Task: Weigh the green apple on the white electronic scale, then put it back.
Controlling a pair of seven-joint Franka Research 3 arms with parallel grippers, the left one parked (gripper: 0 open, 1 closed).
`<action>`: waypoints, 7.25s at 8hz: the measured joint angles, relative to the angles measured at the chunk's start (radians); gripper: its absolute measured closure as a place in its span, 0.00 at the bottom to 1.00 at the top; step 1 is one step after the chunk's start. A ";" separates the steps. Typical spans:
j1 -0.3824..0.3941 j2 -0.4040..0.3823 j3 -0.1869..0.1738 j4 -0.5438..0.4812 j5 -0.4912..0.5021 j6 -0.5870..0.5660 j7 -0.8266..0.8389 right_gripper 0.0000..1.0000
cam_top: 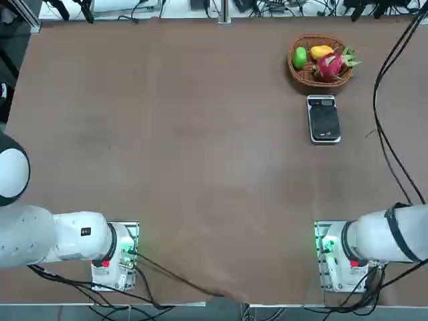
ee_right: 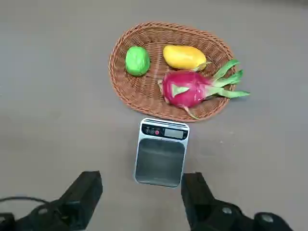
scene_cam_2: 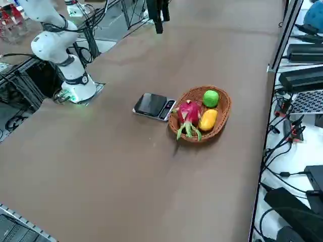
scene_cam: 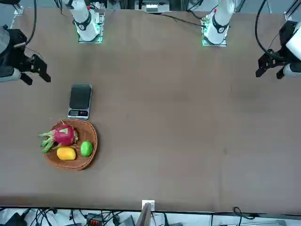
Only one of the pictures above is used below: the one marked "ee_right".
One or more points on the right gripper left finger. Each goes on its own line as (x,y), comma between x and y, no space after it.
(84,192)

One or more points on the white electronic scale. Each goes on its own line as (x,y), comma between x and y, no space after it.
(160,158)

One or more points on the pink dragon fruit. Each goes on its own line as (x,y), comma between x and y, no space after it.
(185,89)

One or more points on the yellow mango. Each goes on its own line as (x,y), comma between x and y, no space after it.
(183,57)

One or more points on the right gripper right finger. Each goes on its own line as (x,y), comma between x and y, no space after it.
(196,195)

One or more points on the brown wicker basket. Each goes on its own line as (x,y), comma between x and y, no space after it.
(134,93)

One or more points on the green apple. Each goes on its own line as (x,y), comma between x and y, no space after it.
(137,60)

